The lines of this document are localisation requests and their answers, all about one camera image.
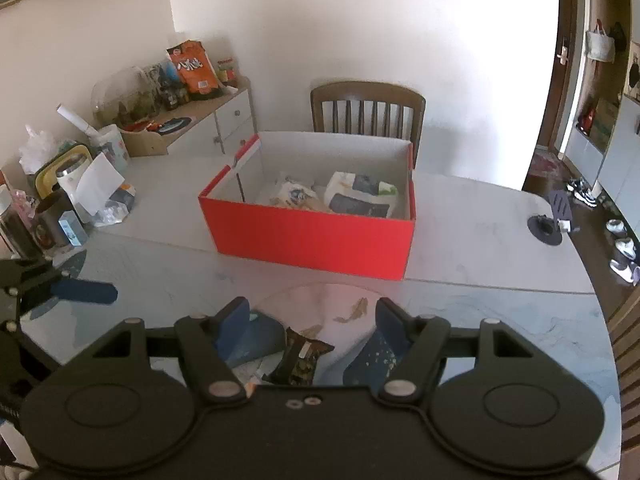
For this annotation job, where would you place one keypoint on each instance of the white sideboard cabinet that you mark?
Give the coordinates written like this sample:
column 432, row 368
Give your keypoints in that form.
column 232, row 115

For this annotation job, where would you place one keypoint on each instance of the dark hanging bag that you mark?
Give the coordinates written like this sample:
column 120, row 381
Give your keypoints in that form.
column 620, row 37

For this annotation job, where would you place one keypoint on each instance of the white patterned cup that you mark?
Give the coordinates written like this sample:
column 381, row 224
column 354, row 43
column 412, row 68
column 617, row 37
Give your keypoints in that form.
column 114, row 147

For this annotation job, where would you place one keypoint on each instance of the clear plastic bag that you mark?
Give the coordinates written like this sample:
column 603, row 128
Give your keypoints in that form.
column 115, row 207

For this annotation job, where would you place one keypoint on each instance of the red bag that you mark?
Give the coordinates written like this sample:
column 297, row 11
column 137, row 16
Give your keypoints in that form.
column 587, row 121

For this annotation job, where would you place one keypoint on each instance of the white shoe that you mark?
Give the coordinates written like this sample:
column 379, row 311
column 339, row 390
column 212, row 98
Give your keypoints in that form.
column 626, row 249
column 625, row 271
column 616, row 226

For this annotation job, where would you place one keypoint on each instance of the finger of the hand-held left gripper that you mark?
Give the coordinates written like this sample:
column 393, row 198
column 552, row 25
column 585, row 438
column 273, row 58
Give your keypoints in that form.
column 85, row 292
column 40, row 309

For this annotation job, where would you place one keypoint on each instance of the yellow rimmed container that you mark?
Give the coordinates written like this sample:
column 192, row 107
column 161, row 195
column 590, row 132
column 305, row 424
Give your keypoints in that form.
column 47, row 170

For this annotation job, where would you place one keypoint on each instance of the white marble desktop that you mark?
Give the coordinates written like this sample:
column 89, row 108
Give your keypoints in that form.
column 475, row 220

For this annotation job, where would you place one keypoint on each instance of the white paper roll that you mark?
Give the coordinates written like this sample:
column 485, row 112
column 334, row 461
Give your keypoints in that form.
column 75, row 120

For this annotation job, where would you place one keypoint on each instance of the small blue box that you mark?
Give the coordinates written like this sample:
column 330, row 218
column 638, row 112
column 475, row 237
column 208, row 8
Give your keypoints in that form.
column 74, row 230

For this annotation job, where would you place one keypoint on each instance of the pink door mat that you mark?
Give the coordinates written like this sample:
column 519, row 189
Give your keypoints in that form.
column 546, row 165

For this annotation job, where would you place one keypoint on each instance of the white tote bag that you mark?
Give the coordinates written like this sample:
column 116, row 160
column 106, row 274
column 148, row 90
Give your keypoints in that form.
column 600, row 45

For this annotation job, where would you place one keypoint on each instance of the brown door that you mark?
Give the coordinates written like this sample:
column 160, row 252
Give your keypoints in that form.
column 561, row 100

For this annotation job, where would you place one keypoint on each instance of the black mug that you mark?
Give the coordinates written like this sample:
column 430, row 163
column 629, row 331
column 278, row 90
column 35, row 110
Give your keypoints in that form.
column 50, row 220

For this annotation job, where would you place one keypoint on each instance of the dark glass jar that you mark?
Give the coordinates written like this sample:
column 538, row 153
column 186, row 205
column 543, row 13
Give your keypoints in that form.
column 175, row 97

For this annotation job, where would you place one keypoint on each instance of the large glass jar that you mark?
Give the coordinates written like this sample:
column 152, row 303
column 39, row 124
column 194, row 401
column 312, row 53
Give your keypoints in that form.
column 125, row 95

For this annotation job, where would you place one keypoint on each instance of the orange snack bag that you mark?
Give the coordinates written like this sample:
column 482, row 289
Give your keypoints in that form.
column 195, row 70

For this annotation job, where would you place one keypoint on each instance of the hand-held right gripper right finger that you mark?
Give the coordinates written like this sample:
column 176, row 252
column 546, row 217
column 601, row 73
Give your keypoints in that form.
column 389, row 325

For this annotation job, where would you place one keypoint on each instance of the dark oval dish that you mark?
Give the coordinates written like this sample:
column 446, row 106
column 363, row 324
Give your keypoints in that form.
column 174, row 124

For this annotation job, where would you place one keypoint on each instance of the white blue-print bread packet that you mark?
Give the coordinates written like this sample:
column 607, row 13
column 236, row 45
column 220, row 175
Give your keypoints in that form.
column 295, row 194

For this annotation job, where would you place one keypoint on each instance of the white grey-label snack packet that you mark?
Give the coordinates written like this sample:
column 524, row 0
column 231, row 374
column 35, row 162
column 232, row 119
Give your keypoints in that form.
column 345, row 185

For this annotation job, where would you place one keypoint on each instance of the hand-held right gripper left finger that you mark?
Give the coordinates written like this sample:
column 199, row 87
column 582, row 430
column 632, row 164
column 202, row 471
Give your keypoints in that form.
column 234, row 325

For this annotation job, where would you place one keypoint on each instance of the steel tumbler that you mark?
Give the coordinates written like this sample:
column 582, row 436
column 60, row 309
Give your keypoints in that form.
column 67, row 177

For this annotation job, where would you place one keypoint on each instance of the red cardboard box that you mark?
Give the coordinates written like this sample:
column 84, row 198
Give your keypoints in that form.
column 310, row 245

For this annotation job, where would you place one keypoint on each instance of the white paper sheet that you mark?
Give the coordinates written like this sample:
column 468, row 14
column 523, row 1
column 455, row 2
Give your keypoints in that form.
column 100, row 180

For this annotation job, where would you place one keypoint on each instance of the dark snack packet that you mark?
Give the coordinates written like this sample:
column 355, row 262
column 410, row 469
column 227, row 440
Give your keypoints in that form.
column 300, row 355

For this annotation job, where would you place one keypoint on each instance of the black white sneaker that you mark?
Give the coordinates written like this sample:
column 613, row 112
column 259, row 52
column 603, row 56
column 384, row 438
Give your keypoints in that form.
column 582, row 192

